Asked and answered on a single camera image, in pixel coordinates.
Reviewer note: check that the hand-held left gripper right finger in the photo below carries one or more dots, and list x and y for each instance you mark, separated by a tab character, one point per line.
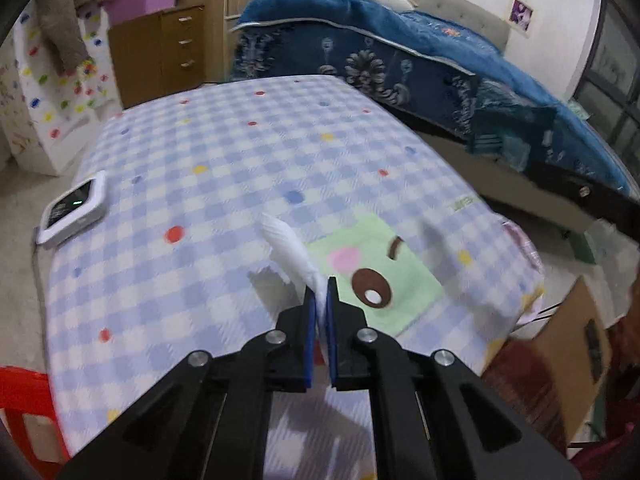
331	325

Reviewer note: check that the blue patterned blanket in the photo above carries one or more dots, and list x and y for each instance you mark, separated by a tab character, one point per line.
400	45

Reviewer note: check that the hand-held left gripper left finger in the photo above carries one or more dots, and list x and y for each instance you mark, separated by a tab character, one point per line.
310	325

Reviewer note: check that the red plastic stool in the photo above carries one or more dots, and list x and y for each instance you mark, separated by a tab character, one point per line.
25	395

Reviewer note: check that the green bear-print napkin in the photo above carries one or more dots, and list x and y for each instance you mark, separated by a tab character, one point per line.
400	280

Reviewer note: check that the green container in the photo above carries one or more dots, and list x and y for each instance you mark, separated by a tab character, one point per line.
585	249

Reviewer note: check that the dark-framed window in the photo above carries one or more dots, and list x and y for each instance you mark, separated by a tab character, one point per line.
615	70

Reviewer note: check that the brown fuzzy coat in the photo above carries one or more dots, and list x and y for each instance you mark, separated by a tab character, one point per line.
60	25

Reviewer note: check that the white digital timer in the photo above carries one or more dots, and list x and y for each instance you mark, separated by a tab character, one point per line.
72	207

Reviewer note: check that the brown drawer cabinet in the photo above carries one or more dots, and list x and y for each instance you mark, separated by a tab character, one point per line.
155	55

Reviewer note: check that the purple framed picture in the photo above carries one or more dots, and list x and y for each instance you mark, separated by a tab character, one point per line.
521	11

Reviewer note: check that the pale green cloth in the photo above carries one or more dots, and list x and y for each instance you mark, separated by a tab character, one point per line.
578	109

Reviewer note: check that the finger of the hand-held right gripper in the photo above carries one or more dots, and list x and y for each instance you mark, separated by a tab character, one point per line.
600	200

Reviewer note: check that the blue checked dotted tablecloth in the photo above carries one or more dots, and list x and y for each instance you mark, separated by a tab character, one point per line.
225	160

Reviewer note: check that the brown cardboard box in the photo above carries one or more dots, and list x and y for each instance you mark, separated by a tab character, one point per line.
555	350

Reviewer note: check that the white tissue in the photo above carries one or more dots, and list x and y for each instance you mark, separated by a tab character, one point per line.
292	255

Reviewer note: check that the grey upholstered bed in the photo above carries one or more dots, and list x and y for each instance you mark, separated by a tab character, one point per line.
500	175

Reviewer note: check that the white colourful-dotted board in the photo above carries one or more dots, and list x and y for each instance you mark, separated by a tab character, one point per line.
55	110

